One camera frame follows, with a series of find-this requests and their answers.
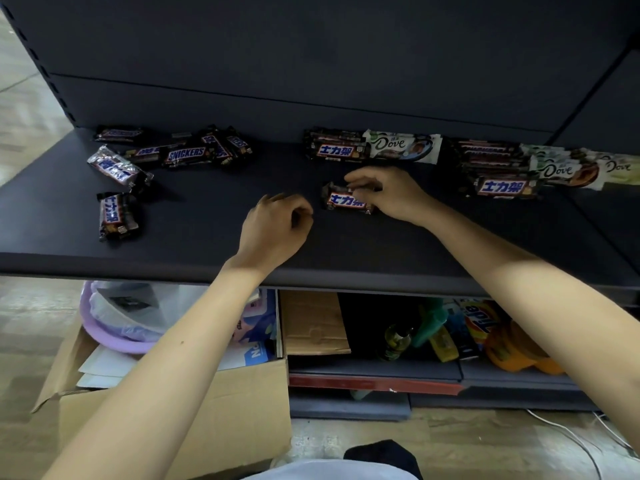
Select person's left hand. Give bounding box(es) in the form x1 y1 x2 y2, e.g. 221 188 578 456
227 193 315 281

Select person's right hand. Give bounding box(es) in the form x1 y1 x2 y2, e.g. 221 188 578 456
343 166 443 228

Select Dove bar blue white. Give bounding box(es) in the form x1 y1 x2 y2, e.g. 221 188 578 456
362 128 443 165

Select pile of mixed chocolate bars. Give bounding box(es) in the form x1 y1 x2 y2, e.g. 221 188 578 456
87 124 255 243

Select dark grey metal shelf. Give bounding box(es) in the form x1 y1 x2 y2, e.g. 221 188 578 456
0 0 640 423

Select Dove bar yellow green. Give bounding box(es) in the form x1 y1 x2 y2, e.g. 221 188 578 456
599 152 640 187

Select person's left forearm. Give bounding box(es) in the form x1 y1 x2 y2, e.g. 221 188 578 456
43 262 266 480

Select person's right forearm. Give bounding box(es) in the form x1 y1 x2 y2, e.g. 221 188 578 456
422 202 640 455

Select person's black trousers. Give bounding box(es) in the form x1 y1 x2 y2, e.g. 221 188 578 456
343 439 425 480

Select flat cardboard piece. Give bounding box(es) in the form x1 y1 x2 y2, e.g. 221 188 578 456
279 290 353 357

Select blue printed package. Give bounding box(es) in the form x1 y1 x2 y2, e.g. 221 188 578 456
219 289 281 371

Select clear plastic bag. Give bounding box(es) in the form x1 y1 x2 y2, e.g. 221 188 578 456
89 282 209 343

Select teal plastic bottle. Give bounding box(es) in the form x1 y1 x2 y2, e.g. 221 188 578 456
412 299 446 348

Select orange blue detergent bag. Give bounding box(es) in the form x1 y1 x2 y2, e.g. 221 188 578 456
457 297 506 348

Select dark blue carton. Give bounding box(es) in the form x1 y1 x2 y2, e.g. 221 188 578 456
442 302 481 361

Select yellow plastic bottle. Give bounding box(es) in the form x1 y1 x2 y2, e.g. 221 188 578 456
429 327 460 364

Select cardboard box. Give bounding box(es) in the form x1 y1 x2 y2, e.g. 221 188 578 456
31 289 293 480

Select purple plastic basin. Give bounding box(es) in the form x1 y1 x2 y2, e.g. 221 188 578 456
79 280 161 355

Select white paper sheet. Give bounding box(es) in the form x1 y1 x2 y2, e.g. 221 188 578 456
77 344 141 391

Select white cable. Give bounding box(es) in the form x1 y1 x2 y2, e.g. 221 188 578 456
525 407 640 480

